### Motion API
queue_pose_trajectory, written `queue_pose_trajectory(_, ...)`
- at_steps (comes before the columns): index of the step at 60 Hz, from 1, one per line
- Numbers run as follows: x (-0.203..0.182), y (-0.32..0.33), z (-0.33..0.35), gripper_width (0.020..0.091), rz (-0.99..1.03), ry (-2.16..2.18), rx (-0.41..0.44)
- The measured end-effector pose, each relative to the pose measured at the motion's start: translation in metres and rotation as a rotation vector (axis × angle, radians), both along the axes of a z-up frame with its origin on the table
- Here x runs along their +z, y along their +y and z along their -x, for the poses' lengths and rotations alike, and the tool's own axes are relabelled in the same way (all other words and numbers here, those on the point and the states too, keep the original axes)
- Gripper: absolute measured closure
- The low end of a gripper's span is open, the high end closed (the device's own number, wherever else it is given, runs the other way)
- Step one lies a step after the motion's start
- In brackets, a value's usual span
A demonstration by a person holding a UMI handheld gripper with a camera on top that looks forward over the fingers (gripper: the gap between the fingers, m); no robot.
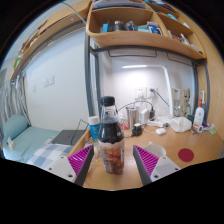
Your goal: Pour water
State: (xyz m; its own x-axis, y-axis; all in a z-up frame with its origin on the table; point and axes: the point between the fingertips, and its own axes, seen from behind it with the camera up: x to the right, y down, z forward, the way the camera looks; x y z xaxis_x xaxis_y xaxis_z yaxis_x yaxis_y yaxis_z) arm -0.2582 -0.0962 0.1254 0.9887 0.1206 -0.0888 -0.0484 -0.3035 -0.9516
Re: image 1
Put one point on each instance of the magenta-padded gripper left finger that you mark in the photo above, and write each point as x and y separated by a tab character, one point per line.
78	160

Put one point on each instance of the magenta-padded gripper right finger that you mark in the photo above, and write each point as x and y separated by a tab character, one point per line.
148	160

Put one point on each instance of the dark drink bottle black cap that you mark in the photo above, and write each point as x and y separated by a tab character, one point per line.
111	133

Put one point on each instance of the dark grey laptop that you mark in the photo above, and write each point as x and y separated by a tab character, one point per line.
68	137

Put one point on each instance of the blue checked blanket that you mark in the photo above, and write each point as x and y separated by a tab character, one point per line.
50	155

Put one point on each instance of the small white earbud case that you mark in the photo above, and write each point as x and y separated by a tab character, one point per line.
160	131

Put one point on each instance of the black charger block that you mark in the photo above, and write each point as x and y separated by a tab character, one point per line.
136	130

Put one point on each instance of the blue and white tube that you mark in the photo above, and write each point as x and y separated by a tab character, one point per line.
94	128

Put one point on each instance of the white power strip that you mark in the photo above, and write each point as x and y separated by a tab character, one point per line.
155	123

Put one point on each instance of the flat round red coaster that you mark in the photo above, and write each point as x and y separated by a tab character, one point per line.
186	155

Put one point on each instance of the red flat packet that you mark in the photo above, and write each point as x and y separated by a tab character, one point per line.
123	125

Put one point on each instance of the white power adapter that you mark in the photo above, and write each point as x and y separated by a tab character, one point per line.
144	116

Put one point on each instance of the black plug adapter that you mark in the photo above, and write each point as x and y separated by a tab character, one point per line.
152	114

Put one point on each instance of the stainless steel tumbler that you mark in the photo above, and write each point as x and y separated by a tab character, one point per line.
132	116

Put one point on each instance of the white box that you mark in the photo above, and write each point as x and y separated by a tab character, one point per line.
180	124

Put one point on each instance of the teal striped mattress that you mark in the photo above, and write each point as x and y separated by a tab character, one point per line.
31	138

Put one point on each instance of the dark green round container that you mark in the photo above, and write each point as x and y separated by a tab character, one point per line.
190	117

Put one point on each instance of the white lotion pump bottle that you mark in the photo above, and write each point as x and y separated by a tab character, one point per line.
199	116

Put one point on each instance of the green eraser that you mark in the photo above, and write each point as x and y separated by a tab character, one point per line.
213	132

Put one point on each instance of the wooden tree figurine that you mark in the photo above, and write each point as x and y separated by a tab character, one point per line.
185	100

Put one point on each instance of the teal pillow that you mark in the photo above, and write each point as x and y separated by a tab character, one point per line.
14	127

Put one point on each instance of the white desk lamp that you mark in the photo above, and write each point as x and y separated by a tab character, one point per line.
168	86

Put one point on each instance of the grey curtain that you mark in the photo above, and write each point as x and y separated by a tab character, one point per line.
11	100

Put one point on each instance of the wooden shelf unit with items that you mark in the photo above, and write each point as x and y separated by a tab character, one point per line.
133	38

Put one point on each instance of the white wall socket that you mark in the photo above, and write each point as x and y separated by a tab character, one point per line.
152	91
140	92
175	94

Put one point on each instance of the grey metal desk frame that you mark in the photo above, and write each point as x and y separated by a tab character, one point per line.
87	83

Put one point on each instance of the white light switch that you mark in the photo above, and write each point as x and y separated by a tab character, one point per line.
48	81

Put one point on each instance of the wooden bunk bed rail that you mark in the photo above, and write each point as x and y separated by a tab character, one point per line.
50	28

